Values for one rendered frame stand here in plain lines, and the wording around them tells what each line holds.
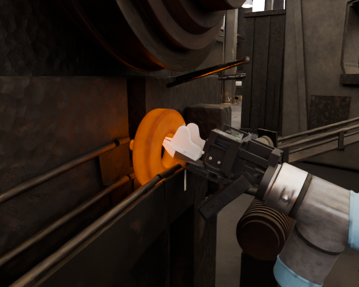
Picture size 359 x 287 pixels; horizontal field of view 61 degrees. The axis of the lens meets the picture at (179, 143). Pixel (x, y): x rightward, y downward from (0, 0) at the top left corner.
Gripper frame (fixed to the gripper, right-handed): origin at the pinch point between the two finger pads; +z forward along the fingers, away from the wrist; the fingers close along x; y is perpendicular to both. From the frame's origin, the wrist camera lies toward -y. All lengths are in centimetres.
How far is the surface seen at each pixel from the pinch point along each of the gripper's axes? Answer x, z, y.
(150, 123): 5.2, 1.4, 4.4
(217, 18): -6.3, 0.0, 23.7
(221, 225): -110, 1, -79
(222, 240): -95, -5, -77
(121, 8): 16.6, 2.9, 20.6
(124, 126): 4.2, 6.9, 1.5
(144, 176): 7.1, -1.2, -3.9
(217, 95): -44.7, 7.8, 4.1
